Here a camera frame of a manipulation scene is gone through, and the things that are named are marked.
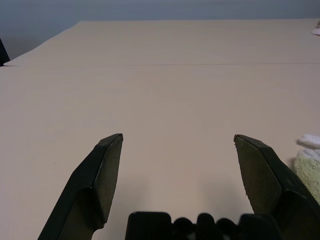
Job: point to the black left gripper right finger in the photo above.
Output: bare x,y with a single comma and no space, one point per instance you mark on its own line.
265,180

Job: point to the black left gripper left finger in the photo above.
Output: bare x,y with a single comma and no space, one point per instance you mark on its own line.
100,175

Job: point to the green towel with white edging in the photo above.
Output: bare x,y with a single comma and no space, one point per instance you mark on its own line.
310,170

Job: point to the wooden side table black frame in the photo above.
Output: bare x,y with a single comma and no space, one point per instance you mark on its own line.
3,55

